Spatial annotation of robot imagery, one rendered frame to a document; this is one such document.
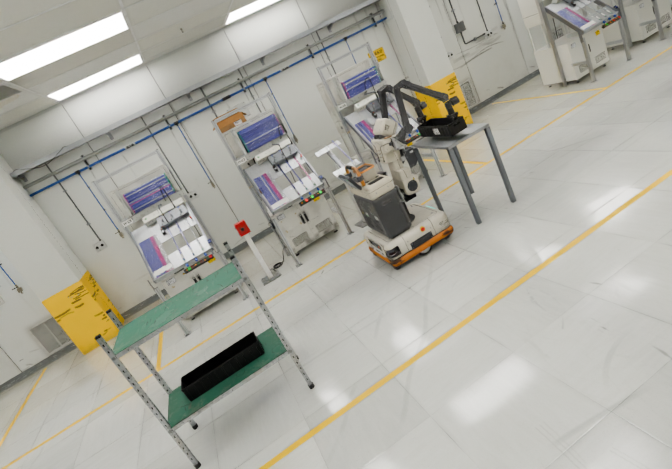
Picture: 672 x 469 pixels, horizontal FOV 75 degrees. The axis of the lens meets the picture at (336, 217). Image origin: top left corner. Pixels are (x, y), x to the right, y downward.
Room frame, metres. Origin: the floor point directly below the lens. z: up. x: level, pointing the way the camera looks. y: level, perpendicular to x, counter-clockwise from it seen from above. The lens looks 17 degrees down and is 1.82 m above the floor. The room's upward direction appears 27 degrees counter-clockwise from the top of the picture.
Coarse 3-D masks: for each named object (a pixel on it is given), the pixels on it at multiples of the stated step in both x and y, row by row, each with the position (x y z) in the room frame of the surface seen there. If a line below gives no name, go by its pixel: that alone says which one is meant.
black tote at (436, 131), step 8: (432, 120) 4.28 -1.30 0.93; (440, 120) 4.13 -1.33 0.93; (448, 120) 4.00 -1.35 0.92; (464, 120) 3.75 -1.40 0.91; (424, 128) 4.14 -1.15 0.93; (432, 128) 3.99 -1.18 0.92; (440, 128) 3.85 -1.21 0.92; (448, 128) 3.72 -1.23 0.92; (456, 128) 3.73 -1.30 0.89; (464, 128) 3.74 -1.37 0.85; (424, 136) 4.22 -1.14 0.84; (432, 136) 4.06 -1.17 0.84; (440, 136) 3.92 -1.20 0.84; (448, 136) 3.78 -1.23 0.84
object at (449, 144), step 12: (468, 132) 3.74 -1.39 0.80; (420, 144) 4.16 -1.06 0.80; (432, 144) 3.94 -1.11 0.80; (444, 144) 3.75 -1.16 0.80; (456, 144) 3.65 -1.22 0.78; (492, 144) 3.71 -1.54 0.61; (420, 156) 4.29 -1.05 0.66; (456, 156) 4.37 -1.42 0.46; (456, 168) 3.64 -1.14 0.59; (504, 168) 3.72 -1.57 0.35; (468, 180) 4.36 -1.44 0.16; (504, 180) 3.72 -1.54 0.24; (432, 192) 4.28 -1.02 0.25; (468, 192) 3.64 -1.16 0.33; (468, 204) 3.67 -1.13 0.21
